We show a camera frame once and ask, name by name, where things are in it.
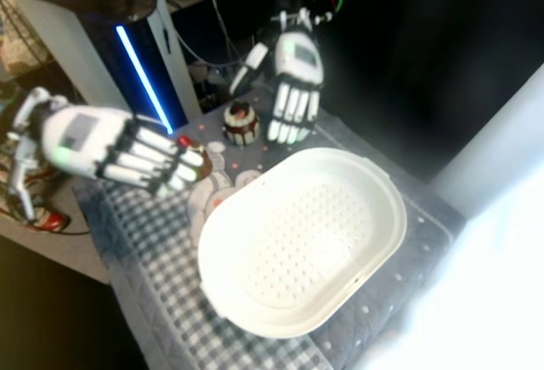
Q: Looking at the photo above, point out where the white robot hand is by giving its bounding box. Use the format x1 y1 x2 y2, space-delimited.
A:
40 104 205 199
229 31 326 146

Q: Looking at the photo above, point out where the chocolate cupcake toy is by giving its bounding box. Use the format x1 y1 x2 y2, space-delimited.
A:
223 100 262 147

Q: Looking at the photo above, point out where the small red-topped pastry toy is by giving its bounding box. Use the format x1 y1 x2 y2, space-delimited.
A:
176 134 213 182

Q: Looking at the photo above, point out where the white oval perforated basket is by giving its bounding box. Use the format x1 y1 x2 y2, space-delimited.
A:
197 147 409 339

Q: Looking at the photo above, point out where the computer tower with blue light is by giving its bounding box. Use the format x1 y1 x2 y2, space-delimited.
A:
80 0 203 134

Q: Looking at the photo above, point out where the grey quilt with printed bear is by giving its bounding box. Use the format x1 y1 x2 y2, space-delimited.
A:
71 88 468 370

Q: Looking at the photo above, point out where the grey cable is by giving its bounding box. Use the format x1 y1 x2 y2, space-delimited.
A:
199 0 241 69

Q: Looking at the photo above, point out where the red cable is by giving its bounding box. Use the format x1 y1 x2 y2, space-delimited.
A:
25 165 71 232

